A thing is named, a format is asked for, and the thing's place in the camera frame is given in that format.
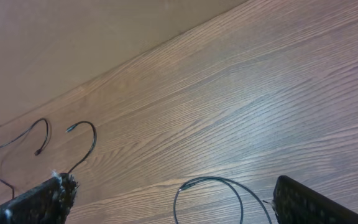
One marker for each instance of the cardboard back wall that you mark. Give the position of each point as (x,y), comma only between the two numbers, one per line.
(49,47)

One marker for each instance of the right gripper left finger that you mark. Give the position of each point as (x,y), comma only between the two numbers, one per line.
(48,203)

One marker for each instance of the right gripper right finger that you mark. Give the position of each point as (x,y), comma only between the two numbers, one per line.
(295,203)

